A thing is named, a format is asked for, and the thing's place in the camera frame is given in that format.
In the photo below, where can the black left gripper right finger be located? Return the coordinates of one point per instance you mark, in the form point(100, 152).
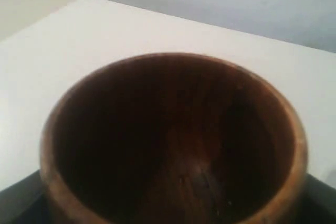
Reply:
point(317, 203)

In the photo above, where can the brown wooden cup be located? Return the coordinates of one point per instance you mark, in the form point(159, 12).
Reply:
point(173, 138)

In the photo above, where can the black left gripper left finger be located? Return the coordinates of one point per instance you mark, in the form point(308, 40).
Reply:
point(25, 202)

